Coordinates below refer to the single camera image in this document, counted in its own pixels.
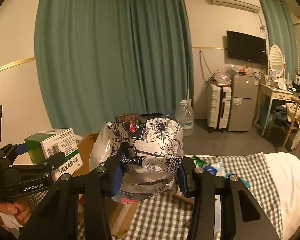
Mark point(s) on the black wall television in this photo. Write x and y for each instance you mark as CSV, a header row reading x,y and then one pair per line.
x,y
246,47

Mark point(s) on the green white medicine box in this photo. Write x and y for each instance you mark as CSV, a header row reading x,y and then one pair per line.
x,y
48,142

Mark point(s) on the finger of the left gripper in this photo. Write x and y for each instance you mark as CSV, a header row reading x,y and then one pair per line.
x,y
37,163

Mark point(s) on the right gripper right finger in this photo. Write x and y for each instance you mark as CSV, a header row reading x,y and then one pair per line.
x,y
241,215

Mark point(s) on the green curtain right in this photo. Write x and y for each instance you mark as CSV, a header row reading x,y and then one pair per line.
x,y
281,32

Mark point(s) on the white dressing table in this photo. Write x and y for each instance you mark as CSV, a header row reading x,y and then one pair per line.
x,y
266,96

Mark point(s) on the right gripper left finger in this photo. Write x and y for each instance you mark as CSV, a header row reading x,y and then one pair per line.
x,y
56,216

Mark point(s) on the patterned brown bag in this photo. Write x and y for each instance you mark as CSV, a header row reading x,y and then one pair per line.
x,y
132,118

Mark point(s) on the large clear water bottle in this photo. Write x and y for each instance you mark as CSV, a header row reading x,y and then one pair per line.
x,y
185,116

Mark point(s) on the silver mini fridge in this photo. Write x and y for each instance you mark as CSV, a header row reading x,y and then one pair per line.
x,y
244,90

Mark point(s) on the brown cardboard box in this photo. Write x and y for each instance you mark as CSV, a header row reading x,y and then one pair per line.
x,y
120,216

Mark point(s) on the oval vanity mirror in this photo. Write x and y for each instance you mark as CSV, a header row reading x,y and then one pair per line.
x,y
276,62

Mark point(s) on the wooden chair with clothes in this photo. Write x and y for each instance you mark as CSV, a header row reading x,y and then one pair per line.
x,y
287,117

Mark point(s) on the white duvet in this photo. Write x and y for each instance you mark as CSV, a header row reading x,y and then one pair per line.
x,y
285,171

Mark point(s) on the person's left hand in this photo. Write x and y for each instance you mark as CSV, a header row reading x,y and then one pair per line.
x,y
19,209

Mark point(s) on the green curtain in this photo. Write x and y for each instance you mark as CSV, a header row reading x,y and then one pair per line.
x,y
281,32
100,58

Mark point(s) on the white suitcase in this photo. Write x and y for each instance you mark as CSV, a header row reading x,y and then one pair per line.
x,y
218,107

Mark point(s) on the teal blister pack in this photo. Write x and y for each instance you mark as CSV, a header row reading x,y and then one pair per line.
x,y
236,178

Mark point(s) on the green curtain left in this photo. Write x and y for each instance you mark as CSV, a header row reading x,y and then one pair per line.
x,y
100,58

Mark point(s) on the floral plastic bag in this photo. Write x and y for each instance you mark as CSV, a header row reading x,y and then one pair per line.
x,y
150,163

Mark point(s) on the checkered bed sheet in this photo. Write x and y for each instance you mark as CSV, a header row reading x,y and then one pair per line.
x,y
166,217

